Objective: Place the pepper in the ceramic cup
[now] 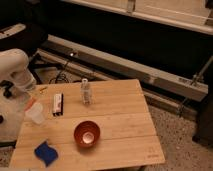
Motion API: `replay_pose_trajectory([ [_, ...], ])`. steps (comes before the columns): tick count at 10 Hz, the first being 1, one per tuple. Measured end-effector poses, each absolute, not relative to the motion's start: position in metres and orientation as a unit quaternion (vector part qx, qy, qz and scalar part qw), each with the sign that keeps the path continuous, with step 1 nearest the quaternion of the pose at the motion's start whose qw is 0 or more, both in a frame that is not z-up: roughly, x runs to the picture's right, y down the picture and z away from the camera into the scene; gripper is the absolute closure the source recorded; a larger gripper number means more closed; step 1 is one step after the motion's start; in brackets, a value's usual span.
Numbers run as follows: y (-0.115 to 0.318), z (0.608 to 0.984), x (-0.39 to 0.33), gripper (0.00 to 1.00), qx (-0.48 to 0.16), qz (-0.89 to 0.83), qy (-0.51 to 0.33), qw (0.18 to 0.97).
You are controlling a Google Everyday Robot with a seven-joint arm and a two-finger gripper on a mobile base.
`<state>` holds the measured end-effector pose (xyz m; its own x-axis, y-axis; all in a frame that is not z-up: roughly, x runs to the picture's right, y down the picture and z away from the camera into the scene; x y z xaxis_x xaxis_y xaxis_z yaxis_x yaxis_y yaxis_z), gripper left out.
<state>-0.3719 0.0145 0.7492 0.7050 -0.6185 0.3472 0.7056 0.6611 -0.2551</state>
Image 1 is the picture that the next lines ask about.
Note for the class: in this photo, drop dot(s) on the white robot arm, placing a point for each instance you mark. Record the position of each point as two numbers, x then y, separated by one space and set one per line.
14 68

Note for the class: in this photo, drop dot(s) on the red ceramic bowl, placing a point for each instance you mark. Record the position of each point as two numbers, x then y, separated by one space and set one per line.
87 134

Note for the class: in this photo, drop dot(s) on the clear plastic cup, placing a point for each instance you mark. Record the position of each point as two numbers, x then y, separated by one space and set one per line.
35 113

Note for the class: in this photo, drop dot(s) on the clear plastic bottle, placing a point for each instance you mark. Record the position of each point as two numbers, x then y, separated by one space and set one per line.
86 91

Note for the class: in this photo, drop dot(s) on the grey metal beam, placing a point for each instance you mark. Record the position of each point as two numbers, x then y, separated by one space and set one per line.
152 76

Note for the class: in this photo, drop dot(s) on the wooden folding table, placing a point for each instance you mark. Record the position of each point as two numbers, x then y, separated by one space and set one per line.
114 131

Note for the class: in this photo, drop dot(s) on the blue sponge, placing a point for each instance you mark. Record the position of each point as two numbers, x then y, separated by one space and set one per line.
46 153

